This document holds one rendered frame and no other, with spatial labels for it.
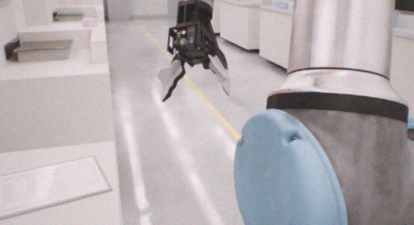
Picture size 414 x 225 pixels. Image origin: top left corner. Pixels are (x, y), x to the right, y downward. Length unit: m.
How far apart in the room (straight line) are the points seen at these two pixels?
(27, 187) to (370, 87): 0.60
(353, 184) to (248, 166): 0.09
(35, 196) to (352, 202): 0.55
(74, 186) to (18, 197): 0.09
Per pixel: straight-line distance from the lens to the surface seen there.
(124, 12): 12.64
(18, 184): 0.74
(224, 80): 0.70
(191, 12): 0.77
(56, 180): 0.72
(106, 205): 0.63
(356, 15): 0.30
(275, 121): 0.26
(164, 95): 0.76
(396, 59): 3.65
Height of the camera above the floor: 1.32
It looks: 20 degrees down
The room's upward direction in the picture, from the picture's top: straight up
